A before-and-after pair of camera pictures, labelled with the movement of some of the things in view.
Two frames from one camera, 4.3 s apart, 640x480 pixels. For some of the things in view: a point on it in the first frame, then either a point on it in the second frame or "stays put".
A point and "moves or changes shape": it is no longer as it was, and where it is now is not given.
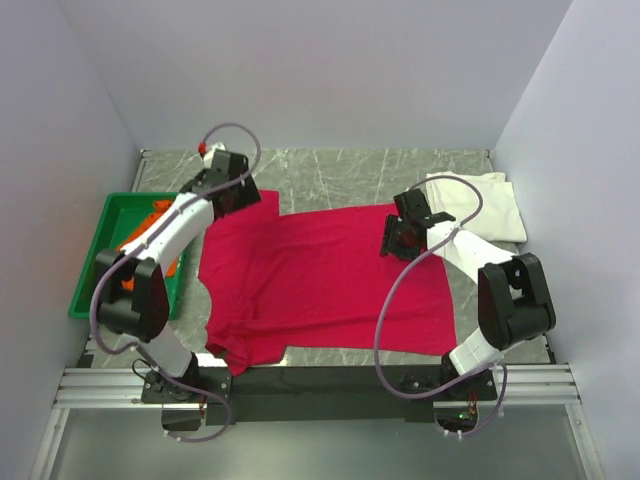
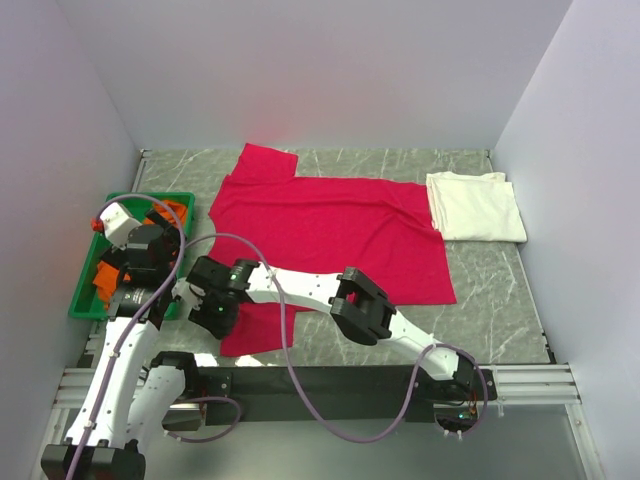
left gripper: [248, 195] -> [171, 234]
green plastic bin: [121, 214] stays put
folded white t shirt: [499, 219] stays put
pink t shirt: [308, 283] moves or changes shape
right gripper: [389, 244] -> [217, 328]
